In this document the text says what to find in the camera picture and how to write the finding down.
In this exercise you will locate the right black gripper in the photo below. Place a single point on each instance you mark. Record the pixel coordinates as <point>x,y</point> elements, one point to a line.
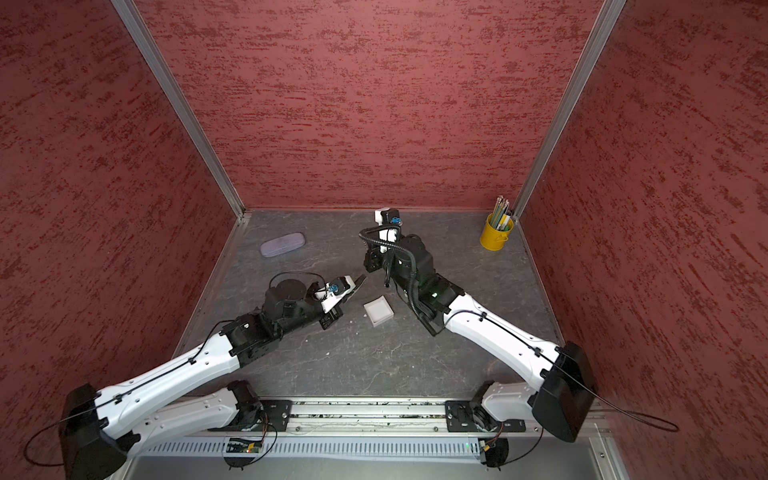
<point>373,262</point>

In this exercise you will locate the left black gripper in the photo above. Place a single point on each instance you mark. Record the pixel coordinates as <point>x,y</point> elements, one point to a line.
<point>330,318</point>

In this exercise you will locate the white jewelry box base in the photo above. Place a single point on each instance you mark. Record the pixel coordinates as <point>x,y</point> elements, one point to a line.
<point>379,311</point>

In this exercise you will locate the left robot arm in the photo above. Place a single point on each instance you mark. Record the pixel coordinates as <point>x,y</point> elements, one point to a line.
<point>104,428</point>

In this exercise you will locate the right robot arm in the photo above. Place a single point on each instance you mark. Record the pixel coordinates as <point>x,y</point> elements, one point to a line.
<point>558,387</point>

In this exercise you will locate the yellow pencil cup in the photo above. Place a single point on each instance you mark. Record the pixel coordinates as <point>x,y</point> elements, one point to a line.
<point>494,236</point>

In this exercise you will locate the purple glasses case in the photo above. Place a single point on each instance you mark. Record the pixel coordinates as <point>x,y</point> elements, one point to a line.
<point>282,245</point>

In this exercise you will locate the colored pencils bundle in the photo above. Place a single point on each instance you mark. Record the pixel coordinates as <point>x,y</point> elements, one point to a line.
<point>501,216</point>

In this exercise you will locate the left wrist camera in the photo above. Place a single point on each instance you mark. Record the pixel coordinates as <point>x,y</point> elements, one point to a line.
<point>335,287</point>

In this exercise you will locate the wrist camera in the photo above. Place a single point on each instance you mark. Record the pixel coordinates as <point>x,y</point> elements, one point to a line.
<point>335,287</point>
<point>390,221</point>

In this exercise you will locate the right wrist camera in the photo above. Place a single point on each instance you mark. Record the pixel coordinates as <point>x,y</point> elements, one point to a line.
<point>390,221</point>

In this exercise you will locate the aluminium front rail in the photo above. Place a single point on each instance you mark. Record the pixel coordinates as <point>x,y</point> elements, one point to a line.
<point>335,416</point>

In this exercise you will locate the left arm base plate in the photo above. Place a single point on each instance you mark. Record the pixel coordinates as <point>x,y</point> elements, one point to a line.
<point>258,415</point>

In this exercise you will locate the white perforated cable duct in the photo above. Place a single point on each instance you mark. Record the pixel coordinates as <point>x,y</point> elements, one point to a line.
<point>440,449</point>

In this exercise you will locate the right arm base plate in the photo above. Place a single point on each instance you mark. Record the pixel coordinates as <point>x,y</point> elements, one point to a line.
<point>468,416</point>

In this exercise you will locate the right corner aluminium post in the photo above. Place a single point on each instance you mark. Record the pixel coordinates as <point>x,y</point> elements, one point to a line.
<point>604,24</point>

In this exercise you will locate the corner aluminium post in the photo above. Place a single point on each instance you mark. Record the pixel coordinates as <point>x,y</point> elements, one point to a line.
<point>131,18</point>
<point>604,24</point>

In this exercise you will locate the left corner aluminium post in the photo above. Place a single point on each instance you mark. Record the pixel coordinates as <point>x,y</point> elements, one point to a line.
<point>131,18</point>

